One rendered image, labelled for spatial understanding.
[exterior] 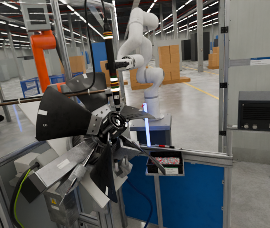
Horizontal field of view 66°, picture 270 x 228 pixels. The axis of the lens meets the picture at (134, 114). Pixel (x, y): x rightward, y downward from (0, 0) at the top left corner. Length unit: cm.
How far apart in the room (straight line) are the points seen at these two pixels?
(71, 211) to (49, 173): 50
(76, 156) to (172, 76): 850
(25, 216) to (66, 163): 86
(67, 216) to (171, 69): 839
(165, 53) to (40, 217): 815
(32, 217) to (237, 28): 262
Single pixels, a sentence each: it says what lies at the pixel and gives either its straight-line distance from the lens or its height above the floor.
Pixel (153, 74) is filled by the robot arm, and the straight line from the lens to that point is 166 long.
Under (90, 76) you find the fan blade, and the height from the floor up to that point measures 143.
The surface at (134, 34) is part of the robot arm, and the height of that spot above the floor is 163.
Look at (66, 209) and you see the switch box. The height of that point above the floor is 74.
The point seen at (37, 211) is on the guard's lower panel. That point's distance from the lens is 180.
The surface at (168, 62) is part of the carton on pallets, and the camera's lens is 918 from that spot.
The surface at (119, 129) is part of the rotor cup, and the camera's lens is 97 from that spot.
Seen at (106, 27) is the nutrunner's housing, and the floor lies 165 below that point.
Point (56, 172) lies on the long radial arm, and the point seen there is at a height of 111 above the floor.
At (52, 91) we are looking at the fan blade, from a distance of 92.
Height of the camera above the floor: 154
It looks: 17 degrees down
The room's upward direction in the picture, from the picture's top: 7 degrees counter-clockwise
